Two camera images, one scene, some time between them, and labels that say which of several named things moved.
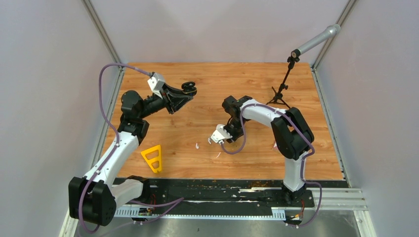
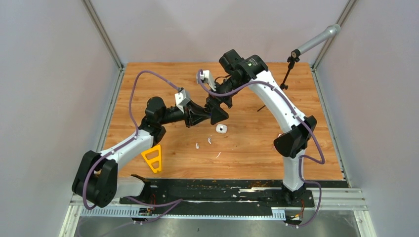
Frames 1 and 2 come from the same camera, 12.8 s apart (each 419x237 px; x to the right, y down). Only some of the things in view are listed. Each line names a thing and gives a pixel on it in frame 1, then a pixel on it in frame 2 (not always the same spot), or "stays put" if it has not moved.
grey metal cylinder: (330, 32) stays put
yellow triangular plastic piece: (155, 159) stays put
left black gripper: (177, 98) → (197, 114)
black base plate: (220, 196) stays put
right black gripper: (234, 136) → (218, 114)
